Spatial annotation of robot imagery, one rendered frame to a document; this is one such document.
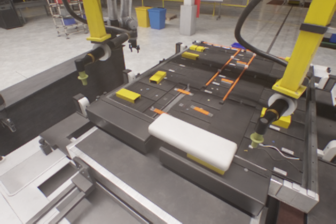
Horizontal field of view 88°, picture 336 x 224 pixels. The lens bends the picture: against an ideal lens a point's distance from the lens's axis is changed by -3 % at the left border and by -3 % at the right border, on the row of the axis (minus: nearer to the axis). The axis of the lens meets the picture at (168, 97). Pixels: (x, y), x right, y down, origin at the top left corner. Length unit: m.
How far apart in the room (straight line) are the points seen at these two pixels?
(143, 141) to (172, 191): 0.24
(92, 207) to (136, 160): 0.34
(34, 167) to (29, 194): 0.16
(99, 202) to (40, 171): 0.37
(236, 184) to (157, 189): 0.31
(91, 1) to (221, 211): 0.96
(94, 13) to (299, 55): 0.76
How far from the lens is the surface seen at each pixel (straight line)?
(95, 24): 0.88
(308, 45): 0.64
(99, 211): 1.07
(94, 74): 2.31
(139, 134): 0.86
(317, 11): 0.62
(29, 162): 1.33
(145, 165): 0.89
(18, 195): 1.22
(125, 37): 1.09
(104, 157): 0.96
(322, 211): 1.13
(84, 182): 1.05
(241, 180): 0.76
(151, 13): 7.10
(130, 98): 1.22
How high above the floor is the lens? 1.71
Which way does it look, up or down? 35 degrees down
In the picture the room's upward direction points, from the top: straight up
